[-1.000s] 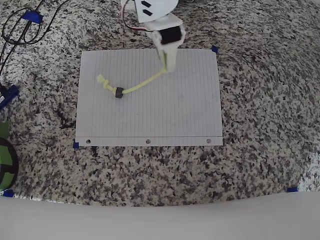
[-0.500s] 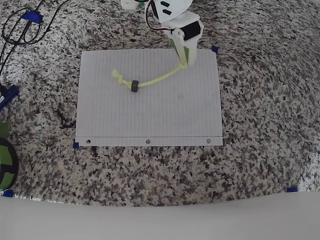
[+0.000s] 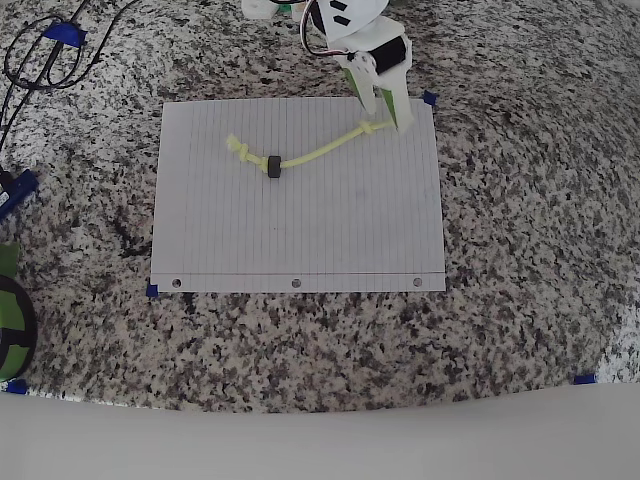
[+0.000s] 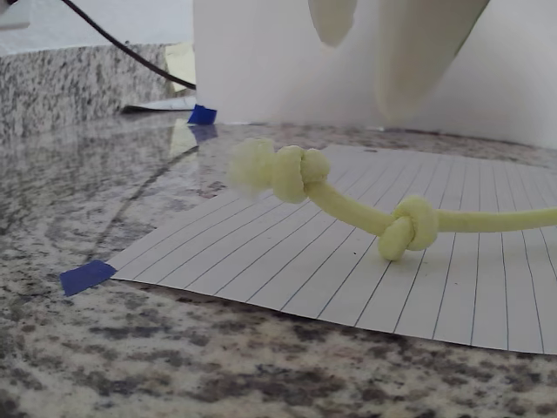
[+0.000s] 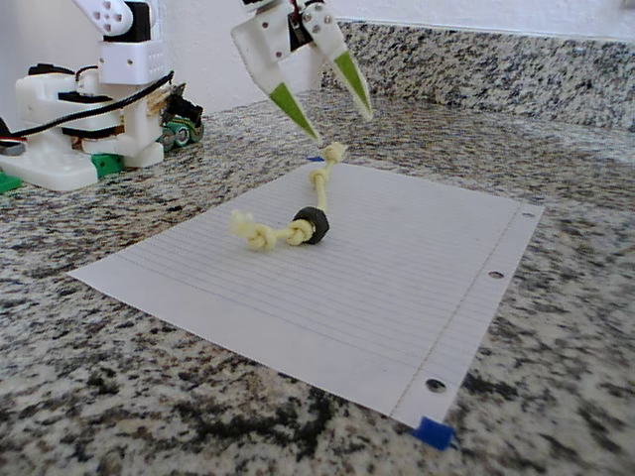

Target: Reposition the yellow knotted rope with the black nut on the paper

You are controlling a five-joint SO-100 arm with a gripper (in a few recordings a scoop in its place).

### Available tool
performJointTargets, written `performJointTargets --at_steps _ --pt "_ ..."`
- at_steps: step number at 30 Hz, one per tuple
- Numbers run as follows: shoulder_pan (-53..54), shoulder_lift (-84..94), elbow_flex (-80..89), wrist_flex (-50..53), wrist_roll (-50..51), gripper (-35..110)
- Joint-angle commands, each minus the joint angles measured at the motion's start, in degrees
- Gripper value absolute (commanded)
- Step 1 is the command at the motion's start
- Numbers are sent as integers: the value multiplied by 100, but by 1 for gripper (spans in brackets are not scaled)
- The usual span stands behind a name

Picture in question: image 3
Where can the black camera with green tape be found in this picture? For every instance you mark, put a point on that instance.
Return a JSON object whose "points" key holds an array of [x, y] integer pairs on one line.
{"points": [[12, 310]]}

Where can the white gripper with motor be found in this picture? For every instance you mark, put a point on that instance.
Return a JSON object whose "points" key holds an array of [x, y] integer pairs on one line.
{"points": [[390, 59]]}

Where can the lined paper sheet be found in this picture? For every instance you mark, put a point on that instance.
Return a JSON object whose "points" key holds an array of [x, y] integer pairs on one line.
{"points": [[300, 225]]}

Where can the green table clamp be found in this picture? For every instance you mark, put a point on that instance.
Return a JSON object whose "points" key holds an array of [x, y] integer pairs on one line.
{"points": [[285, 6]]}

